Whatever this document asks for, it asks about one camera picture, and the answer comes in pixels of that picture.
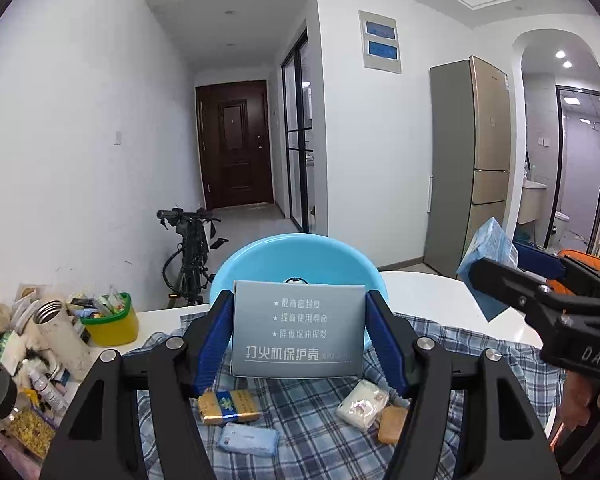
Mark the dark brown entrance door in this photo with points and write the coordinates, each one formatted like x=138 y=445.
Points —
x=235 y=145

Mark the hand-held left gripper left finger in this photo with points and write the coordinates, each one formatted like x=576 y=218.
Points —
x=215 y=345

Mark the brown soap bar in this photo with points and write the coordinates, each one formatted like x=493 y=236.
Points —
x=393 y=425

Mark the grey cardboard box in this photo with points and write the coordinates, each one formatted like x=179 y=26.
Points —
x=300 y=332

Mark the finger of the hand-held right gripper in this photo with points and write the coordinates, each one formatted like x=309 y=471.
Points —
x=540 y=260
x=510 y=287

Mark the blue plaid cloth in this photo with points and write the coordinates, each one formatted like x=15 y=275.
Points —
x=310 y=410

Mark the black framed bathroom door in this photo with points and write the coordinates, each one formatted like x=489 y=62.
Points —
x=558 y=160

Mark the bunch of small sachets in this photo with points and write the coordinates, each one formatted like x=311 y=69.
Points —
x=105 y=302

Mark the black electric scooter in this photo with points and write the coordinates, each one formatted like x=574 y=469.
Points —
x=190 y=255

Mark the white tissue pack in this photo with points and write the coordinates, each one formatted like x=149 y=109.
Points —
x=362 y=405

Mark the orange chair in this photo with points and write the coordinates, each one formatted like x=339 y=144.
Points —
x=595 y=262

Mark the light blue plastic basin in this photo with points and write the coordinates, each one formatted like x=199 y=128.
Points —
x=290 y=257

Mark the gold refrigerator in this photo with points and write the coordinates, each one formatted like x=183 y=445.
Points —
x=475 y=170

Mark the gold and blue cigarette pack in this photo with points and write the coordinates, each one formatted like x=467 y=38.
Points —
x=230 y=406

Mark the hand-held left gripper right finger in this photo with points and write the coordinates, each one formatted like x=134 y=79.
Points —
x=382 y=345

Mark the blue patterned tissue pack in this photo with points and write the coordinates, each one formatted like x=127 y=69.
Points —
x=490 y=250

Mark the white toilet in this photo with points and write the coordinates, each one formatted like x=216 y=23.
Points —
x=561 y=221

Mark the light blue wipes pack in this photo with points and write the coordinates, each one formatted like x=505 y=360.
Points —
x=247 y=439

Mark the washbasin cabinet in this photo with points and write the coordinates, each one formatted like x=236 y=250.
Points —
x=532 y=202

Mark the wall electrical panel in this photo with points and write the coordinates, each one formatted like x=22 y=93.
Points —
x=380 y=42

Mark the person's right hand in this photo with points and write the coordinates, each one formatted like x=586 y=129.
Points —
x=575 y=400

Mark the small white spray bottle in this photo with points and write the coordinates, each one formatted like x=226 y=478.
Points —
x=47 y=390

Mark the yellow plastic container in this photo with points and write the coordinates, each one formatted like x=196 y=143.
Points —
x=112 y=327

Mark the black framed glass sliding door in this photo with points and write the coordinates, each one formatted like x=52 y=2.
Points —
x=297 y=135

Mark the white light switch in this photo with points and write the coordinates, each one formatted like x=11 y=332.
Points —
x=118 y=137

